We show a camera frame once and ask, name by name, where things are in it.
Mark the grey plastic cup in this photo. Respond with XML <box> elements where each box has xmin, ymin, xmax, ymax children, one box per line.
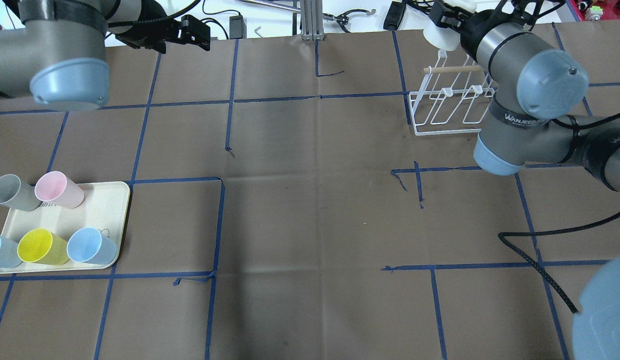
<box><xmin>0</xmin><ymin>174</ymin><xmax>42</xmax><ymax>212</ymax></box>

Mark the aluminium frame post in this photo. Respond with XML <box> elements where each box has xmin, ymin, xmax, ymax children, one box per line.
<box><xmin>300</xmin><ymin>0</ymin><xmax>324</xmax><ymax>41</ymax></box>

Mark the yellow plastic cup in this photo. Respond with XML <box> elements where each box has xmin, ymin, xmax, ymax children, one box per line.
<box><xmin>17</xmin><ymin>228</ymin><xmax>70</xmax><ymax>265</ymax></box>

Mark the white wire cup rack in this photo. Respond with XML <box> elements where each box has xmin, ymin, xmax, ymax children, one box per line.
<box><xmin>407</xmin><ymin>49</ymin><xmax>498</xmax><ymax>136</ymax></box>

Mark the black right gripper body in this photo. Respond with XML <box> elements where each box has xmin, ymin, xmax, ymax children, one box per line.
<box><xmin>429</xmin><ymin>0</ymin><xmax>490</xmax><ymax>34</ymax></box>

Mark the white plastic cup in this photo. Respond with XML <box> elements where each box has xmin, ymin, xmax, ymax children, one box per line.
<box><xmin>423</xmin><ymin>0</ymin><xmax>476</xmax><ymax>51</ymax></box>

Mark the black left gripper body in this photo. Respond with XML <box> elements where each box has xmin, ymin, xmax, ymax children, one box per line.
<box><xmin>108</xmin><ymin>10</ymin><xmax>185</xmax><ymax>51</ymax></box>

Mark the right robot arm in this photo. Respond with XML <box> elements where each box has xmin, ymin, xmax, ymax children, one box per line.
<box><xmin>424</xmin><ymin>0</ymin><xmax>620</xmax><ymax>192</ymax></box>

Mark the pink plastic cup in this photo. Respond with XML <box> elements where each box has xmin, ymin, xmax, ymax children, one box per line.
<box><xmin>35</xmin><ymin>171</ymin><xmax>85</xmax><ymax>208</ymax></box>

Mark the light blue plastic cup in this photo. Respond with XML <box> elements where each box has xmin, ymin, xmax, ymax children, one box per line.
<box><xmin>67</xmin><ymin>227</ymin><xmax>118</xmax><ymax>265</ymax></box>

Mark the cream serving tray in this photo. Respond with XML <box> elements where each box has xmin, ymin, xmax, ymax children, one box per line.
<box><xmin>0</xmin><ymin>181</ymin><xmax>131</xmax><ymax>274</ymax></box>

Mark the black power adapter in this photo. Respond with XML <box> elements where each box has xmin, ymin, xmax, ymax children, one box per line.
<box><xmin>228</xmin><ymin>14</ymin><xmax>247</xmax><ymax>40</ymax></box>

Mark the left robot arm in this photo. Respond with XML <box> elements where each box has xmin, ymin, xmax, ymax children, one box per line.
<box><xmin>0</xmin><ymin>0</ymin><xmax>211</xmax><ymax>112</ymax></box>

